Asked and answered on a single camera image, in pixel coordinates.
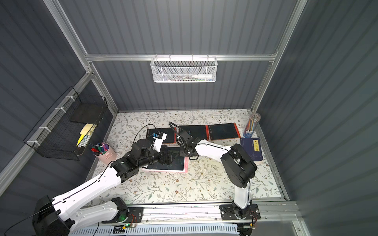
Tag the pink white writing tablet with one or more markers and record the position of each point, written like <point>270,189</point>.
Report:
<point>176,167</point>

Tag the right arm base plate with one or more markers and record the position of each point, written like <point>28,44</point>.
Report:
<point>227,213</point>

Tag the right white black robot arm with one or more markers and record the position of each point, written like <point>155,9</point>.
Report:
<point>239,167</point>

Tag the pink cup with markers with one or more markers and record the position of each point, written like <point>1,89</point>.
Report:
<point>104,152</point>

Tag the pink stylus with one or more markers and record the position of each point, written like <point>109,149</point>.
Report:
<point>186,165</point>

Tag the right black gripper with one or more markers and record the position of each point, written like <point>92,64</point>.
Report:
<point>183,149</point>

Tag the clear cup coloured pencils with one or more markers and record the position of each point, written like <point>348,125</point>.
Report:
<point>251,125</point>

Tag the black tray in basket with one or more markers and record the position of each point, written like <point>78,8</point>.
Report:
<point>87,113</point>

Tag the black wire wall basket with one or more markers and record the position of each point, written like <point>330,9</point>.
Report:
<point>56,137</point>

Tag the yellow sticky notes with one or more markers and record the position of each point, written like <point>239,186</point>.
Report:
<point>85,135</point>

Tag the white marker in basket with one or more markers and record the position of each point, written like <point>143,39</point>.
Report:
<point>204,77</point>

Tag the white wire mesh basket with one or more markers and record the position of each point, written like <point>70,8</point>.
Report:
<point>170,71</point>

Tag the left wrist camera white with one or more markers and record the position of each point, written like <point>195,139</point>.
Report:
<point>159,138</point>

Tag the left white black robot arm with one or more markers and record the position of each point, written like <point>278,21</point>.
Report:
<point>64,214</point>

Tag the dark blue notebook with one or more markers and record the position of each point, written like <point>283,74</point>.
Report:
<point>253,148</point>

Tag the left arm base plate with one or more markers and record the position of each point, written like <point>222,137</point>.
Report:
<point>133,214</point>

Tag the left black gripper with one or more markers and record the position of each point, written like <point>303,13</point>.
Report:
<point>165,157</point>

